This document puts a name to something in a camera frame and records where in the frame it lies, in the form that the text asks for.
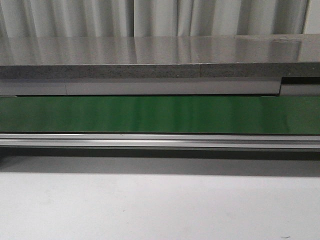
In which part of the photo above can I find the grey stone counter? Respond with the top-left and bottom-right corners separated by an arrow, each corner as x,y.
0,34 -> 320,96

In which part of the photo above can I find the green conveyor belt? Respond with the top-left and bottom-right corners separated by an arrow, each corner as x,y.
0,96 -> 320,135

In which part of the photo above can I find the white pleated curtain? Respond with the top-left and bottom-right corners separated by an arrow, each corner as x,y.
0,0 -> 320,38

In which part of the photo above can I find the aluminium conveyor frame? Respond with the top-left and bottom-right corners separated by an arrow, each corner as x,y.
0,130 -> 320,150

